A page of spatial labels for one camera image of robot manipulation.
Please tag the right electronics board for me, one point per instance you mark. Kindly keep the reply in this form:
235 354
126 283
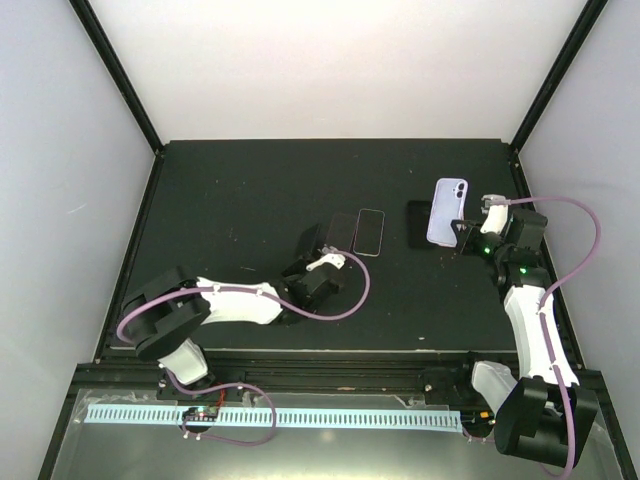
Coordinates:
478 417

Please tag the left electronics board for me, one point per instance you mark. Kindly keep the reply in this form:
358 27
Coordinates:
201 413

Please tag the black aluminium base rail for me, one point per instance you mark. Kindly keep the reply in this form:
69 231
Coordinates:
436 375

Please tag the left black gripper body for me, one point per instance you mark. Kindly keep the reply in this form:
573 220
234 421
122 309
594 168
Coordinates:
289 271

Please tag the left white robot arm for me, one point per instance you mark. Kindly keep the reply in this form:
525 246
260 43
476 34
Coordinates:
159 319

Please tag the light blue cable duct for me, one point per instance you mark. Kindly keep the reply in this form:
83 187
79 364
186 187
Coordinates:
306 418

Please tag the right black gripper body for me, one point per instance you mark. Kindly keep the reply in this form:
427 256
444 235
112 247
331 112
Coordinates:
472 248

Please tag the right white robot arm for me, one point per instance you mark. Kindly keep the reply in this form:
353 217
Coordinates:
541 413

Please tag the pink edged smartphone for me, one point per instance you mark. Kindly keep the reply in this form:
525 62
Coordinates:
341 232

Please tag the right frame post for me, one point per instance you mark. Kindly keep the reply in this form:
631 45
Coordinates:
576 38

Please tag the dark smartphone from purple case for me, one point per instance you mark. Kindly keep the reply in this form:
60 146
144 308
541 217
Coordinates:
310 243

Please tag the left frame post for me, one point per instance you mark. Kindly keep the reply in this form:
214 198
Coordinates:
103 46

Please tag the phone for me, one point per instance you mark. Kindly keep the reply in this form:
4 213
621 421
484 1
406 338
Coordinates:
447 206

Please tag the black smartphone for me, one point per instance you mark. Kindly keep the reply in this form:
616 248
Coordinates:
369 232

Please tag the electronics board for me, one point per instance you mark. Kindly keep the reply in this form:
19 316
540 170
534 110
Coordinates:
478 417
201 413

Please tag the frame post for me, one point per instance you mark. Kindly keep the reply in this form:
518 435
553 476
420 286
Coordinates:
103 46
576 38

